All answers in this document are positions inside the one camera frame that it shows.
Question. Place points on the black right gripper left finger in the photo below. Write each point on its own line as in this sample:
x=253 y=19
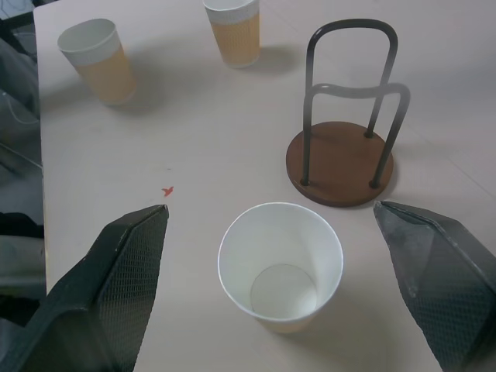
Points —
x=100 y=294

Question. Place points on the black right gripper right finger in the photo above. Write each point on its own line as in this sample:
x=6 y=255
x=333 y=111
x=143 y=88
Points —
x=445 y=279

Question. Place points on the tan and white paper cup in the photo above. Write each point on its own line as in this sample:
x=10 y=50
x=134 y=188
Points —
x=280 y=267
x=236 y=33
x=101 y=62

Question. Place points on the small red mark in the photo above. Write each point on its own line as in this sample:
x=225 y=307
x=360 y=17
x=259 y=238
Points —
x=167 y=191

